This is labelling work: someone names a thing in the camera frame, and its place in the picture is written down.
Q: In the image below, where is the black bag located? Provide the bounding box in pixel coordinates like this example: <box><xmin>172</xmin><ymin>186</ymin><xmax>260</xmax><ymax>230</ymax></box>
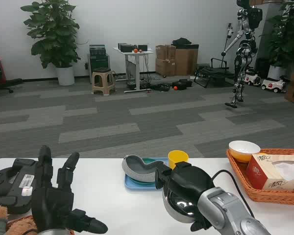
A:
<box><xmin>171</xmin><ymin>37</ymin><xmax>192</xmax><ymax>46</ymax></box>

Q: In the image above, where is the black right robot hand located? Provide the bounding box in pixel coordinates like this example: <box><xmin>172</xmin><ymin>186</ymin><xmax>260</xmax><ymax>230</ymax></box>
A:
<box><xmin>154</xmin><ymin>161</ymin><xmax>215</xmax><ymax>232</ymax></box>

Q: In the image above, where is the brown plush toy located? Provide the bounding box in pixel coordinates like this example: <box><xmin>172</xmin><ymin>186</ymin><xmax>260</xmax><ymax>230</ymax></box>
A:
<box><xmin>0</xmin><ymin>205</ymin><xmax>38</xmax><ymax>235</ymax></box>

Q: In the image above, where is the tall plant in white pot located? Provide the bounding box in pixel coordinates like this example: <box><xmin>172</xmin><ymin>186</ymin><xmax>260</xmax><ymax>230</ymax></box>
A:
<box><xmin>20</xmin><ymin>0</ymin><xmax>81</xmax><ymax>86</ymax></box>

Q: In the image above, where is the large white toy car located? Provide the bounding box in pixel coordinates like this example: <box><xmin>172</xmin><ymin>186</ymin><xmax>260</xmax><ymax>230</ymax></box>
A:
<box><xmin>260</xmin><ymin>77</ymin><xmax>287</xmax><ymax>94</ymax></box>

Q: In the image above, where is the black double floor case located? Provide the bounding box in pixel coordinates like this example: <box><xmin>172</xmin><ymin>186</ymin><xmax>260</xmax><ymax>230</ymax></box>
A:
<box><xmin>171</xmin><ymin>78</ymin><xmax>194</xmax><ymax>89</ymax></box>

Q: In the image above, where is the dark plant in white pot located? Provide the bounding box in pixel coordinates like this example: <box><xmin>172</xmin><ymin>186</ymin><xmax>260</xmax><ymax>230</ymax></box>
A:
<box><xmin>259</xmin><ymin>0</ymin><xmax>294</xmax><ymax>80</ymax></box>

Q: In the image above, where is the orange wicker basket with tissues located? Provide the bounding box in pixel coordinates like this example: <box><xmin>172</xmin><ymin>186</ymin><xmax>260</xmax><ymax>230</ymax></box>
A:
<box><xmin>225</xmin><ymin>148</ymin><xmax>294</xmax><ymax>203</ymax></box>

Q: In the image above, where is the black controller device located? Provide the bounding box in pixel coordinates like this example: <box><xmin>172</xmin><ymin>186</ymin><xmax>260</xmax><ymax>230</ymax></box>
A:
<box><xmin>0</xmin><ymin>158</ymin><xmax>41</xmax><ymax>215</ymax></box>

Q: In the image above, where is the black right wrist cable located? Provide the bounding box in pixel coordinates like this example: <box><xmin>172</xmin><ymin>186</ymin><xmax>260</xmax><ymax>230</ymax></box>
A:
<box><xmin>212</xmin><ymin>169</ymin><xmax>255</xmax><ymax>218</ymax></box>

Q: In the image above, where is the silver black humanoid robot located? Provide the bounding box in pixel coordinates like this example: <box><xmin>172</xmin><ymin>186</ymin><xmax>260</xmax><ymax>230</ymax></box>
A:
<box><xmin>220</xmin><ymin>0</ymin><xmax>263</xmax><ymax>110</ymax></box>

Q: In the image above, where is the white tissue sheet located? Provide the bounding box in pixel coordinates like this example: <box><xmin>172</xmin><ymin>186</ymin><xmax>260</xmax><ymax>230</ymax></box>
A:
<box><xmin>271</xmin><ymin>161</ymin><xmax>294</xmax><ymax>182</ymax></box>

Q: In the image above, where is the closed brown cardboard box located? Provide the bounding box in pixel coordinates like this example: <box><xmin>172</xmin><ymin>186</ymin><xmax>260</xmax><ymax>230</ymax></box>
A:
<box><xmin>155</xmin><ymin>58</ymin><xmax>176</xmax><ymax>77</ymax></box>

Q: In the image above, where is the white and orange bowl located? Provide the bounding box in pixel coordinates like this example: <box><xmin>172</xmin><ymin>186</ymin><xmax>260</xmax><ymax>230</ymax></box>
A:
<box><xmin>228</xmin><ymin>140</ymin><xmax>261</xmax><ymax>164</ymax></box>

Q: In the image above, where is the small white toy car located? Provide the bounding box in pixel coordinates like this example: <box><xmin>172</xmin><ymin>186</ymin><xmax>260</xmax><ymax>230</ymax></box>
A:
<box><xmin>244</xmin><ymin>70</ymin><xmax>262</xmax><ymax>86</ymax></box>

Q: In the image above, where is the wood print tissue box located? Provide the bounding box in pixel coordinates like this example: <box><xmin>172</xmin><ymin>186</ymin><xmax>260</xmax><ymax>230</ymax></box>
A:
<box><xmin>245</xmin><ymin>153</ymin><xmax>294</xmax><ymax>191</ymax></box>

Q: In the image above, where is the teal plate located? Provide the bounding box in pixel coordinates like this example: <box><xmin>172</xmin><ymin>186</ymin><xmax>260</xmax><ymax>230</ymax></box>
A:
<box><xmin>129</xmin><ymin>158</ymin><xmax>160</xmax><ymax>186</ymax></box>

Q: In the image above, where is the grey folded silicone bowl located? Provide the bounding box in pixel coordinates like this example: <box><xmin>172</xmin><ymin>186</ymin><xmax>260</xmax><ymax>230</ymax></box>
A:
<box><xmin>122</xmin><ymin>154</ymin><xmax>171</xmax><ymax>182</ymax></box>

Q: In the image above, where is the small open cardboard box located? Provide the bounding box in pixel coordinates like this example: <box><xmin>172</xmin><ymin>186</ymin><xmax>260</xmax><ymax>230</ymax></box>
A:
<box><xmin>155</xmin><ymin>44</ymin><xmax>176</xmax><ymax>60</ymax></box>

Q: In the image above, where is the large dark cardboard box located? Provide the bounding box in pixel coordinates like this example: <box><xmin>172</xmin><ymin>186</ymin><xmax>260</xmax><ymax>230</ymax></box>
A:
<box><xmin>174</xmin><ymin>44</ymin><xmax>199</xmax><ymax>76</ymax></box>

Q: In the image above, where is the light blue plastic tray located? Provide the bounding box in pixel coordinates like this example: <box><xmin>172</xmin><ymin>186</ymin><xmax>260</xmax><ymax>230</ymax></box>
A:
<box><xmin>123</xmin><ymin>157</ymin><xmax>172</xmax><ymax>191</ymax></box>

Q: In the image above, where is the white standing desk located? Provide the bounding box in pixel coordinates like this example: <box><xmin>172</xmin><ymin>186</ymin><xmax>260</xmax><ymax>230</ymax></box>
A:
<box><xmin>112</xmin><ymin>46</ymin><xmax>154</xmax><ymax>94</ymax></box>

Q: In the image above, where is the yellow plastic cup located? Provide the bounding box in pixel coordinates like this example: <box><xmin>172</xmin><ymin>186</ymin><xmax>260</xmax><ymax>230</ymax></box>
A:
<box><xmin>168</xmin><ymin>150</ymin><xmax>189</xmax><ymax>170</ymax></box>

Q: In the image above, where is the black folding frame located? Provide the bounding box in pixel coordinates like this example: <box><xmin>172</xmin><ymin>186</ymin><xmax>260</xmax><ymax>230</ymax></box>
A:
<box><xmin>193</xmin><ymin>58</ymin><xmax>236</xmax><ymax>88</ymax></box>

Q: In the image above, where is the flat black floor case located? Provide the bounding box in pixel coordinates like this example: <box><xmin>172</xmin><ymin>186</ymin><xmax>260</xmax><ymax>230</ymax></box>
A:
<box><xmin>149</xmin><ymin>83</ymin><xmax>173</xmax><ymax>93</ymax></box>

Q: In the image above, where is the black green equipment cabinet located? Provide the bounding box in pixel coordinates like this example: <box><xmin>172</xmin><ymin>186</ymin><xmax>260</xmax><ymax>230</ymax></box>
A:
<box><xmin>87</xmin><ymin>44</ymin><xmax>111</xmax><ymax>84</ymax></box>

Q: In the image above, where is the large black desk box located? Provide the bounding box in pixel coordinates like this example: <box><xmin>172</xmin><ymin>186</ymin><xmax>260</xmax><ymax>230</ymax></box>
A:
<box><xmin>118</xmin><ymin>43</ymin><xmax>138</xmax><ymax>53</ymax></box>

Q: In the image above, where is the shiny metal bowl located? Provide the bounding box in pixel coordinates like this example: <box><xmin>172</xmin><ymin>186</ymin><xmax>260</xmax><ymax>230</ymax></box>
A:
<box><xmin>162</xmin><ymin>185</ymin><xmax>201</xmax><ymax>223</ymax></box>

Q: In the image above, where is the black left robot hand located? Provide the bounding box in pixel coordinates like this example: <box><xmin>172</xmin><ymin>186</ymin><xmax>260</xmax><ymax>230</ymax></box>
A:
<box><xmin>31</xmin><ymin>145</ymin><xmax>108</xmax><ymax>235</ymax></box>

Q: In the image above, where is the beige plastic stool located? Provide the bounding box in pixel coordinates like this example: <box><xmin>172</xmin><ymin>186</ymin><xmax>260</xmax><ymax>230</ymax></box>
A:
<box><xmin>91</xmin><ymin>67</ymin><xmax>116</xmax><ymax>95</ymax></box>

